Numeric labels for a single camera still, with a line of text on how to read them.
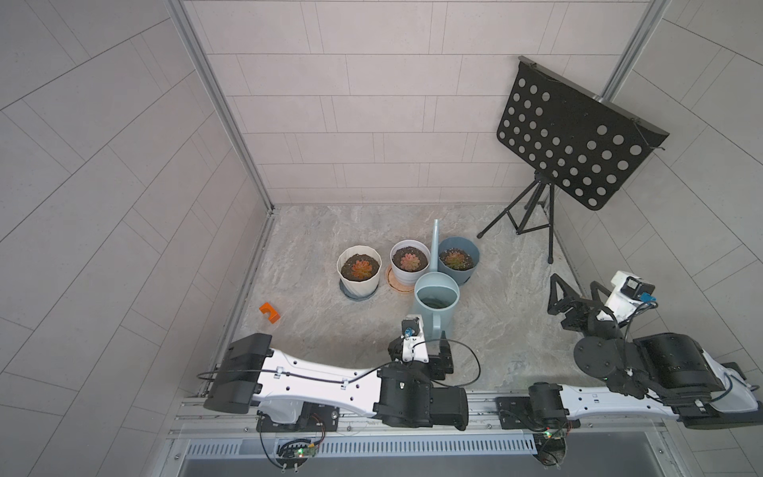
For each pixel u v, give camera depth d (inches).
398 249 36.5
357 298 35.6
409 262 35.0
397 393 17.4
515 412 29.0
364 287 33.8
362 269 34.2
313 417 27.3
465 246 36.7
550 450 27.5
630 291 17.7
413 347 21.3
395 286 36.9
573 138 28.5
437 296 34.1
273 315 33.7
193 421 27.9
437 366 22.2
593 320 18.7
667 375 15.5
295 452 26.1
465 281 36.9
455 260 35.9
